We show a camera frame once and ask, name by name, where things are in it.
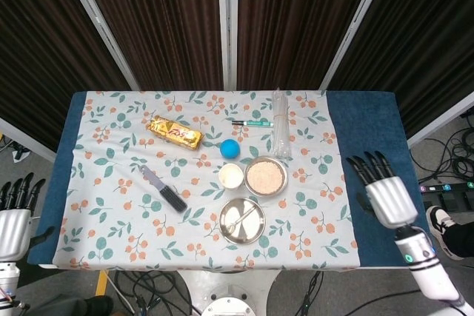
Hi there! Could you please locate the gold cracker packet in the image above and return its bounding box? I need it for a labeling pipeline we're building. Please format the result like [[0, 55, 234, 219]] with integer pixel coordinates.
[[145, 115, 205, 152]]

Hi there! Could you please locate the white black sneaker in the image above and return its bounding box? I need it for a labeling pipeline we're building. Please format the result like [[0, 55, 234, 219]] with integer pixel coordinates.
[[425, 205, 464, 260]]

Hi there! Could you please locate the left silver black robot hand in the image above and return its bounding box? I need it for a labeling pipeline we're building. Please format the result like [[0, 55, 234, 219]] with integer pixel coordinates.
[[0, 172, 56, 261]]

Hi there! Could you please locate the round steel plate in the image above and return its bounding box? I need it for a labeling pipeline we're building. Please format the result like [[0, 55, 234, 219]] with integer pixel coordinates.
[[218, 198, 267, 246]]

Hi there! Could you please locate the black cable tangle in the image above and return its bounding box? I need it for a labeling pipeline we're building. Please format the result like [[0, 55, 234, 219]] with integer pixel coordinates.
[[110, 269, 193, 316]]

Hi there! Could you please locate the white partition base rail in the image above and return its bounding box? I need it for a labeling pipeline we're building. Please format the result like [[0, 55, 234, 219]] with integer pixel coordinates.
[[407, 103, 474, 147], [0, 118, 56, 164]]

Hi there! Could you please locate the white paper cup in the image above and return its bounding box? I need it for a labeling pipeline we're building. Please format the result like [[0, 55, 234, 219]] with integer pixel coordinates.
[[217, 162, 244, 190]]

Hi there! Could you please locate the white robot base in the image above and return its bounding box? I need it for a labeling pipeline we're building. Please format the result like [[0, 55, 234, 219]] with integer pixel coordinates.
[[177, 269, 282, 316]]

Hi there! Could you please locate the green white marker pen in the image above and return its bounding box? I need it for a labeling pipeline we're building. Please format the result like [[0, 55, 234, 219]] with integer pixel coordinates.
[[231, 119, 274, 127]]

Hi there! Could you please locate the steel spoon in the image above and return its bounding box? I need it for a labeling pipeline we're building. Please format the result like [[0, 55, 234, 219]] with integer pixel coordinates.
[[228, 207, 257, 232]]

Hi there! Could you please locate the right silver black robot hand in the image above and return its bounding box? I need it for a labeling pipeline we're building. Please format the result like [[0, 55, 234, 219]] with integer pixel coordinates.
[[346, 150, 420, 230]]

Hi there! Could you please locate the black shoe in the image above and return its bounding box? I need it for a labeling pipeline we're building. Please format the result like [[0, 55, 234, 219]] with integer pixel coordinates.
[[55, 295, 114, 316]]

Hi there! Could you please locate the black floor cable coil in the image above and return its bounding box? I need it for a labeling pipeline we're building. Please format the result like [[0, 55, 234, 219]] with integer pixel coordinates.
[[409, 114, 474, 184]]

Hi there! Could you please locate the white partition post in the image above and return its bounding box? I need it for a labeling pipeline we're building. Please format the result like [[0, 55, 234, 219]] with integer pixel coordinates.
[[318, 0, 393, 91], [57, 0, 141, 91], [217, 0, 240, 91]]

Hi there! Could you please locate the grey black brush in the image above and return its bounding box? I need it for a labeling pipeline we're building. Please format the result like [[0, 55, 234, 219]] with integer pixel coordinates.
[[137, 165, 187, 214]]

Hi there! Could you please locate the floral tablecloth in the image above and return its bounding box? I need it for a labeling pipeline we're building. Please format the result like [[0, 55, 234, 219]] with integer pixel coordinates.
[[51, 90, 361, 271]]

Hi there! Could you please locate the blue ball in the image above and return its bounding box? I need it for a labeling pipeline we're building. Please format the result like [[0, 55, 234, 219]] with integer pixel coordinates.
[[219, 138, 242, 161]]

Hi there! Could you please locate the dark brown partition panel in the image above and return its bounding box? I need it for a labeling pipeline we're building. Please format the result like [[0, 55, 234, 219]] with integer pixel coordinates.
[[0, 0, 130, 150], [236, 0, 378, 91], [325, 0, 474, 139], [76, 0, 225, 91]]

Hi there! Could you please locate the clear plastic straw bundle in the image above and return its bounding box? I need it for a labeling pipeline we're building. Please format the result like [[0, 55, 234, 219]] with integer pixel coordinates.
[[272, 88, 293, 160]]

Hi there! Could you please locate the black trouser leg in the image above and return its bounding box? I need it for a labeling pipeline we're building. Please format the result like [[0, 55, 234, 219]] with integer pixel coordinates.
[[442, 215, 474, 258]]

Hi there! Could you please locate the steel bowl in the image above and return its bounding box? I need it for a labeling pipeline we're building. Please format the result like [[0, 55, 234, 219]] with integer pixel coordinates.
[[243, 155, 289, 198]]

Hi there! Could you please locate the blue table cover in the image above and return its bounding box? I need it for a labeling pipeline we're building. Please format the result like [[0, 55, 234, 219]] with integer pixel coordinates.
[[26, 90, 427, 268]]

